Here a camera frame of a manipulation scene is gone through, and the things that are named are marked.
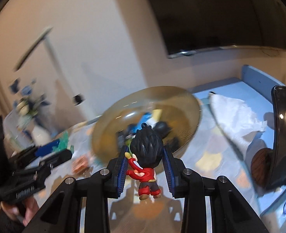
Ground red black-haired toy figurine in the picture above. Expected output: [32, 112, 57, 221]
[124, 123, 164, 200]

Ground person's left hand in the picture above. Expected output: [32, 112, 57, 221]
[0, 196, 40, 227]

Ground teal leaf-shaped hair clip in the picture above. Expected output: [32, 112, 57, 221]
[54, 131, 74, 154]

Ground white ribbed vase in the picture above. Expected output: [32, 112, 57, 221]
[31, 125, 51, 146]

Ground orange card box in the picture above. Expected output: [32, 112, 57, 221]
[72, 155, 89, 175]

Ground blue white artificial flowers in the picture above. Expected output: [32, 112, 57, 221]
[8, 78, 51, 130]

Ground patterned fan-motif tablecloth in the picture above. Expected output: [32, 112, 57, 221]
[35, 97, 263, 233]

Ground black glossy curved object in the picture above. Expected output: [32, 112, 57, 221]
[266, 85, 286, 190]

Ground blue toy bottle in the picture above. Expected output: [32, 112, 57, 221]
[136, 112, 152, 129]

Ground white crumpled cloth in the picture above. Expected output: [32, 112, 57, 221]
[208, 91, 267, 158]

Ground amber ribbed glass bowl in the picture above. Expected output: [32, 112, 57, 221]
[91, 86, 201, 164]

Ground black wall television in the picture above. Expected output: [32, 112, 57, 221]
[148, 0, 286, 58]

